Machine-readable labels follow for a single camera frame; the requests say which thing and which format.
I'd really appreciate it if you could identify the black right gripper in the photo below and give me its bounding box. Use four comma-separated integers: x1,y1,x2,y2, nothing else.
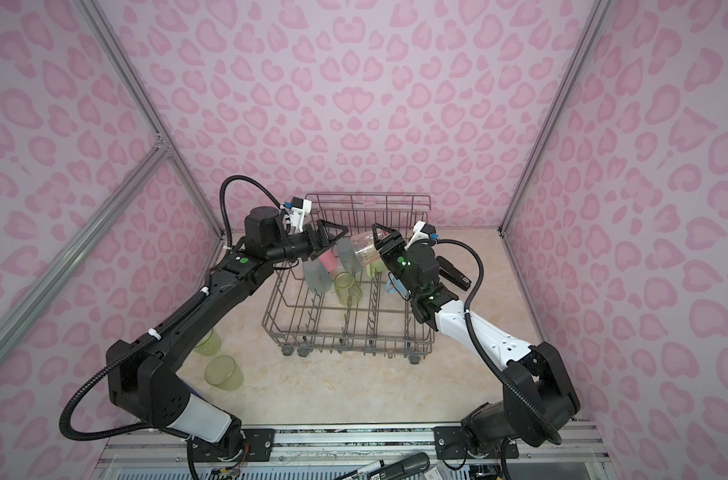
372,223,422,298

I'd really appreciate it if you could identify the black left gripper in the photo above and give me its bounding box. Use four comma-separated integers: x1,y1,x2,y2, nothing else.
267,220,348,267

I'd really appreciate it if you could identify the pink plastic cup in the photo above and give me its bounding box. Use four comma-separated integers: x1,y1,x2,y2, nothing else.
318,249,339,274

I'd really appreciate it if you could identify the teal textured plastic cup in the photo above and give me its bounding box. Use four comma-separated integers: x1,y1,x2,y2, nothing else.
336,237,363,276

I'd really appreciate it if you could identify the green transparent glass cup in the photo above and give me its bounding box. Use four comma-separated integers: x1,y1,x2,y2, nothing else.
334,271,363,308

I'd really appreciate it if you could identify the pale green cup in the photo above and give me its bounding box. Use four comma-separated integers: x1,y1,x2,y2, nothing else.
193,329,222,357

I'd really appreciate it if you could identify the light green textured cup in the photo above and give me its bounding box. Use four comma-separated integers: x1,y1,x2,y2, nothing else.
204,355,244,392

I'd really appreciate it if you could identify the transparent pink cup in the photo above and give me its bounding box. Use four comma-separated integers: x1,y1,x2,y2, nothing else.
350,231,380,266

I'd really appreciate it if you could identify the cream green-handled mug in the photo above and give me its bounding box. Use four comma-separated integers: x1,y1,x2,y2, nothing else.
365,258,386,278

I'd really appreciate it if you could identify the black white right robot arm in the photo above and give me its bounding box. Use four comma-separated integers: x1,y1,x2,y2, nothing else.
372,222,580,457

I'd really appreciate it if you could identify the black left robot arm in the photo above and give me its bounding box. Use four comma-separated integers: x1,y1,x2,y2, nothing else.
58,193,349,458

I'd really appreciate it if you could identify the black stapler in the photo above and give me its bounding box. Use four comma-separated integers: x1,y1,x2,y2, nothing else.
436,256,472,291

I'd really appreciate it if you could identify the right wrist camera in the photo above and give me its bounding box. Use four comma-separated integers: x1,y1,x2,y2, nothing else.
406,221,439,250

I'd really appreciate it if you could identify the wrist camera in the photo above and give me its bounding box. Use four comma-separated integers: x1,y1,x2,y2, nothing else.
406,221,439,250
282,197,312,233

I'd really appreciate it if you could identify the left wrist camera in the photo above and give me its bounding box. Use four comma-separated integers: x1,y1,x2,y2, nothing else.
282,197,312,233

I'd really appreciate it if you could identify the grey wire dish rack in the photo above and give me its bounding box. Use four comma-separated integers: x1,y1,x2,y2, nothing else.
262,192,435,365

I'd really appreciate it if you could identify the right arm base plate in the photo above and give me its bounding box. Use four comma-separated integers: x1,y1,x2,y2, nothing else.
432,425,520,460

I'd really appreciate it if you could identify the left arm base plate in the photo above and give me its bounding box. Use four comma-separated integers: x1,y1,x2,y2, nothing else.
189,428,276,464

